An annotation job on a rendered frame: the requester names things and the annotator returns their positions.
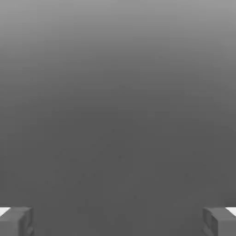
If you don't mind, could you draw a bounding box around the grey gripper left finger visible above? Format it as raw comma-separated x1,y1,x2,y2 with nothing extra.
0,206,35,236

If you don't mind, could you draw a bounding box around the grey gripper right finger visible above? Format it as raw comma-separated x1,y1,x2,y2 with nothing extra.
202,206,236,236

